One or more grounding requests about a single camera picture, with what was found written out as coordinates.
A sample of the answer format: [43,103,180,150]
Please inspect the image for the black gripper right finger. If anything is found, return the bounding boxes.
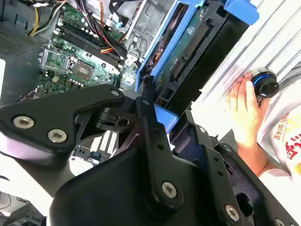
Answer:
[170,110,301,226]

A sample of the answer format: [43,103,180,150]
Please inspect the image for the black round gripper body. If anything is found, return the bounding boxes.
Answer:
[48,143,228,226]

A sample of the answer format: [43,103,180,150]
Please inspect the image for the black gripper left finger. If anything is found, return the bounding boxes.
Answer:
[0,77,184,214]

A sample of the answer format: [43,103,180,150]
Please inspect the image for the round black tool blue ring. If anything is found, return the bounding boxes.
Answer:
[249,67,280,101]

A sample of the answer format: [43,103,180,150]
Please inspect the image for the black disk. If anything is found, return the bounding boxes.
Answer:
[135,0,261,134]

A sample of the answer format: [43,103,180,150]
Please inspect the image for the black data wire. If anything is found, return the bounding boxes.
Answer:
[109,0,143,27]

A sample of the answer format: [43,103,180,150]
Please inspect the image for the person's bare hand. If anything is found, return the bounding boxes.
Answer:
[225,72,271,147]

